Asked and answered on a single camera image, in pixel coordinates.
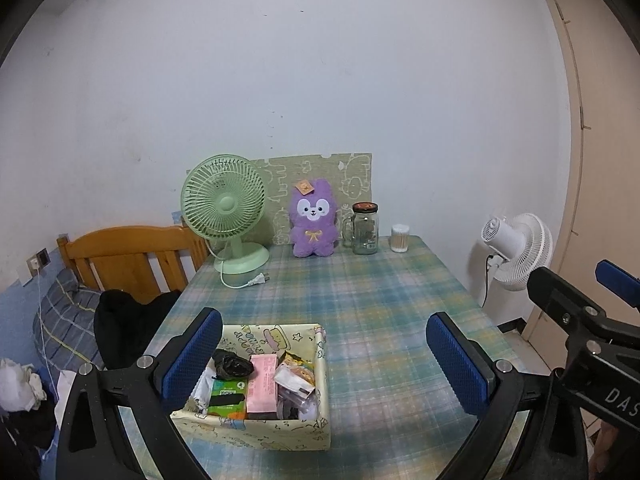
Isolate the green orange packet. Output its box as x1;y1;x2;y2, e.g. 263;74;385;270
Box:
207;377;249;418

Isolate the green printed board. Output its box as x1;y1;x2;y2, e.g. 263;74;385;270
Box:
250;150;374;247

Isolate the black fan cable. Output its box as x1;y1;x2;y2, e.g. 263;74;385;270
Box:
481;255;501;308

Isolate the pink packet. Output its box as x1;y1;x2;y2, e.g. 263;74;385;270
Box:
247;354;279;416

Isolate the white charging cable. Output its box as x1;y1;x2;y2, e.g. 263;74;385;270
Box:
35;275;56;386

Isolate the blue plaid pillow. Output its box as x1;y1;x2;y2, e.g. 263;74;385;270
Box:
32;267;106;371

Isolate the yellow printed storage box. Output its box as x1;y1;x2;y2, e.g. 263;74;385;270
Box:
170;323;332;452

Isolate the green desk fan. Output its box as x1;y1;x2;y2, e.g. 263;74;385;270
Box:
180;156;271;275

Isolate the yellow snack packet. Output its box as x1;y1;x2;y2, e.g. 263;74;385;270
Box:
277;351;317;396

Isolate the glass jar mug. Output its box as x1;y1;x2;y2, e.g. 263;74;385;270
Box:
341;202;380;256

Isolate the black plastic bag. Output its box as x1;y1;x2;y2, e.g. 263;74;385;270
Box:
211;349;253;381

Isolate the dark cloth pile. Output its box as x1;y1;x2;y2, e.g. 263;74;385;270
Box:
0;400;58;480

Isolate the wooden bed headboard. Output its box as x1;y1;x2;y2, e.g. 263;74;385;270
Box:
56;225;210;306

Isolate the person's right hand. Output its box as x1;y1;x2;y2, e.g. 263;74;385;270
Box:
591;420;621;478

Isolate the clear plastic packet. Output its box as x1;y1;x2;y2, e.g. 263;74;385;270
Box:
276;390;321;421

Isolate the cotton swab container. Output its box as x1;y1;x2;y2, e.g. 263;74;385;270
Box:
390;224;412;254

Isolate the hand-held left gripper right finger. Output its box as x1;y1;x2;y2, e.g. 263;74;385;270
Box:
426;311;588;480

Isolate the white cloth pile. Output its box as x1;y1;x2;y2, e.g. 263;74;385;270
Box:
0;358;48;413

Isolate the black garment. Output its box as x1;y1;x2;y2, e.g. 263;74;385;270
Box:
94;289;182;371

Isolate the beige door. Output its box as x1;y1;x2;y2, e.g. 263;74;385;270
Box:
520;0;640;441

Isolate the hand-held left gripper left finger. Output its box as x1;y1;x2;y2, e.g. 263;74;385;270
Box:
56;307;223;480

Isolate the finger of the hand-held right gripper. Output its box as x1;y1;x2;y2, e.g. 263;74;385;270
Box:
595;259;640;311
527;266;640;348

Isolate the green fan power cord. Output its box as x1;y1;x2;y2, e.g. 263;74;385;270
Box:
217;260;272;290

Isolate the purple plush toy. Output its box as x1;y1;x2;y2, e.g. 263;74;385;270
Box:
290;178;341;259

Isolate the white standing fan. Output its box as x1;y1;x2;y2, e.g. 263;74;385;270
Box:
481;213;554;293

